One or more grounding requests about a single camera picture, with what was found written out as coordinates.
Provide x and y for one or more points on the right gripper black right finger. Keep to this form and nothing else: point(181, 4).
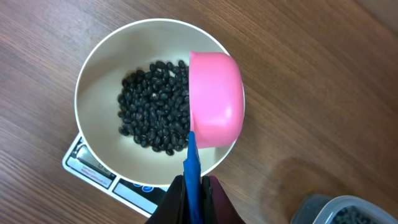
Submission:
point(217, 208)

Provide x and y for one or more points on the black beans in container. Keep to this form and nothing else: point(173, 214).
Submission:
point(351, 215)

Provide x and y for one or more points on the white digital kitchen scale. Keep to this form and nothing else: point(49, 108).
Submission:
point(79, 161)

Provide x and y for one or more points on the pink scoop blue handle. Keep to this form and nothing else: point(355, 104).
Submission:
point(216, 115)

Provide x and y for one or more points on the black beans in bowl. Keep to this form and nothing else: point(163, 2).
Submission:
point(154, 107)

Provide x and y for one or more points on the clear plastic container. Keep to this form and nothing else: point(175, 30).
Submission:
point(322, 209)

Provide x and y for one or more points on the white bowl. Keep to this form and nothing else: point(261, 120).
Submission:
point(136, 46)

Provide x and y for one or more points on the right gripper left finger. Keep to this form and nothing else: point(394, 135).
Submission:
point(174, 207)

